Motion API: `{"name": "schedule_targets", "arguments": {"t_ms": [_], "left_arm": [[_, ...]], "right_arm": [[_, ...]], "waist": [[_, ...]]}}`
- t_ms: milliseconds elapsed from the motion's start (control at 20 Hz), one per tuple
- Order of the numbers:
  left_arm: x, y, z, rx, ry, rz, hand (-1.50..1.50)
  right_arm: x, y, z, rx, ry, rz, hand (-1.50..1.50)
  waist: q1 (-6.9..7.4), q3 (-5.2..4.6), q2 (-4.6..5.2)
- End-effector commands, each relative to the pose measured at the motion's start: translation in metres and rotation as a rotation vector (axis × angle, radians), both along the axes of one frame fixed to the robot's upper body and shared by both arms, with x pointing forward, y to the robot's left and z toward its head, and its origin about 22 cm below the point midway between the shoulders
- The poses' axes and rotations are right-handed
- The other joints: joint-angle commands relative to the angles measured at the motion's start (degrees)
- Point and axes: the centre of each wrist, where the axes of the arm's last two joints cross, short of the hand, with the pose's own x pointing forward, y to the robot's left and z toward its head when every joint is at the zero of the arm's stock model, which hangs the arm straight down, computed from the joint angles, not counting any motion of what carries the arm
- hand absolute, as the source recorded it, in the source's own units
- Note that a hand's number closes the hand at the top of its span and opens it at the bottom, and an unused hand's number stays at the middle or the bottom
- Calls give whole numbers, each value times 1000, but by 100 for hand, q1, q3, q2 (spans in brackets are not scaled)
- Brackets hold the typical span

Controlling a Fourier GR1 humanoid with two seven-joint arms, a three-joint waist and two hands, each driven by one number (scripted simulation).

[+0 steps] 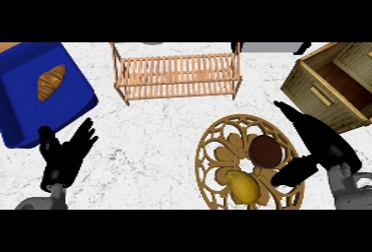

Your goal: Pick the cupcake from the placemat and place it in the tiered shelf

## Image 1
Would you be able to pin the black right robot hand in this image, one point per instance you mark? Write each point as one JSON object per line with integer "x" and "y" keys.
{"x": 323, "y": 144}

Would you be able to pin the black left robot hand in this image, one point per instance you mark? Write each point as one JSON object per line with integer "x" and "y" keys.
{"x": 63, "y": 154}

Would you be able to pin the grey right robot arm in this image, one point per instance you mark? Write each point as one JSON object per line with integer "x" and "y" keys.
{"x": 352, "y": 188}

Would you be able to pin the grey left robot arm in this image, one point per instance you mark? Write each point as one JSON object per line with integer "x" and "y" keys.
{"x": 47, "y": 200}

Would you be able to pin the brown chocolate cupcake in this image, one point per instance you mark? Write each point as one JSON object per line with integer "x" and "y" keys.
{"x": 265, "y": 151}

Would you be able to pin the round gold openwork placemat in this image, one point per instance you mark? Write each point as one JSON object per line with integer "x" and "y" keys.
{"x": 233, "y": 164}

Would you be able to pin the wooden tiered shelf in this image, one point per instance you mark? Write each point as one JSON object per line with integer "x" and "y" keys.
{"x": 176, "y": 74}

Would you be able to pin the open wooden drawer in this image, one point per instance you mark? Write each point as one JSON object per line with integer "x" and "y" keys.
{"x": 334, "y": 85}

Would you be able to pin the blue square tray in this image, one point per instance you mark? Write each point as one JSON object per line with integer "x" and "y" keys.
{"x": 36, "y": 95}

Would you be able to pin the yellow lemon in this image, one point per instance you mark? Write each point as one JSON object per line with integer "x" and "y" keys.
{"x": 243, "y": 186}

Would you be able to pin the brown croissant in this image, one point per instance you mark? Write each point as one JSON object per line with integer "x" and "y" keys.
{"x": 51, "y": 82}

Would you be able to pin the grey appliance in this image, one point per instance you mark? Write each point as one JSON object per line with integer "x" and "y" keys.
{"x": 271, "y": 47}

